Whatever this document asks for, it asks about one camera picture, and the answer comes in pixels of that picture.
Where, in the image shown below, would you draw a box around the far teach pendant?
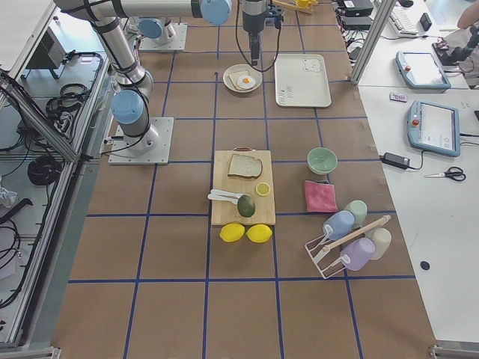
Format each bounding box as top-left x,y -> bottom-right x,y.
395,52 -> 451,90

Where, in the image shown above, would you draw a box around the cream bear tray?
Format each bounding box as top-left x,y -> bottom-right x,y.
275,54 -> 332,108

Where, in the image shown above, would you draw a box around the cream cup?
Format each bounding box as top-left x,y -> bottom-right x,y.
365,227 -> 391,260

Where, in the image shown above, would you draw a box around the near teach pendant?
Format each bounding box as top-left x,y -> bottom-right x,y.
406,100 -> 460,157

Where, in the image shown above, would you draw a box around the avocado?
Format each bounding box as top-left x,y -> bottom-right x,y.
237,194 -> 255,218

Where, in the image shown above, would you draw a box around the green cup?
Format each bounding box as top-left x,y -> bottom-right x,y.
344,200 -> 367,228

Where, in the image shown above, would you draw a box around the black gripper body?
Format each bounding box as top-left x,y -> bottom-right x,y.
241,0 -> 266,36

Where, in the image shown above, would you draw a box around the teach pendant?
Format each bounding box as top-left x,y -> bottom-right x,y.
406,100 -> 460,157
395,52 -> 451,90

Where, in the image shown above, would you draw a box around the bread slice on plate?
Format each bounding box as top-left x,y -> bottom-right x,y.
228,70 -> 249,90

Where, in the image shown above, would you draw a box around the green bowl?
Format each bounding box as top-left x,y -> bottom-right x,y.
307,147 -> 338,175

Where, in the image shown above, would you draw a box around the small white card box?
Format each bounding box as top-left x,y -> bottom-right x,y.
389,92 -> 408,103

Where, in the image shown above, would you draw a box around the bread slice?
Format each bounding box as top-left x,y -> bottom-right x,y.
228,70 -> 249,90
228,154 -> 263,179

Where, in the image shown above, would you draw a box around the lemon slice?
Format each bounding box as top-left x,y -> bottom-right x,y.
255,182 -> 271,197

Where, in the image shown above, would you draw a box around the pink cloth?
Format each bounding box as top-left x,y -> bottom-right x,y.
304,180 -> 338,213

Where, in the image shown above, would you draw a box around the scissors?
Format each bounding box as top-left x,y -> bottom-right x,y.
424,166 -> 466,182

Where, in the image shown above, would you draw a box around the black power adapter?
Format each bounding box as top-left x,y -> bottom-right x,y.
379,152 -> 410,170

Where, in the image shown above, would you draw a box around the white wire cup rack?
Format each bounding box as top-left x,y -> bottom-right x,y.
304,215 -> 391,280

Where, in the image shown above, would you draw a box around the blue cup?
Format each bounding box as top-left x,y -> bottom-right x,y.
323,210 -> 355,241

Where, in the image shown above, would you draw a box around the white round plate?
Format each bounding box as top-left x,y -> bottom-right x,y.
223,64 -> 262,93

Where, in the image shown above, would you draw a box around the yellow lemon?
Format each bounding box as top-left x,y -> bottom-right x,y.
219,223 -> 245,243
246,224 -> 272,244

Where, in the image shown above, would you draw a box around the right yellow lemon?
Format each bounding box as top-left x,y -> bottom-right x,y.
246,224 -> 272,244

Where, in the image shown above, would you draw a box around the wooden cutting board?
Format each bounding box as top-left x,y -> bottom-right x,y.
211,150 -> 276,226

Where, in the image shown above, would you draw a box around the purple cup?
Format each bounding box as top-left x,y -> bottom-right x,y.
340,237 -> 376,271

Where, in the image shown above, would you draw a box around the fried egg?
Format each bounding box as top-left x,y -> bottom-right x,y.
236,75 -> 257,90

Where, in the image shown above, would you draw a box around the left yellow lemon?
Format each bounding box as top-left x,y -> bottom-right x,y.
219,223 -> 245,243

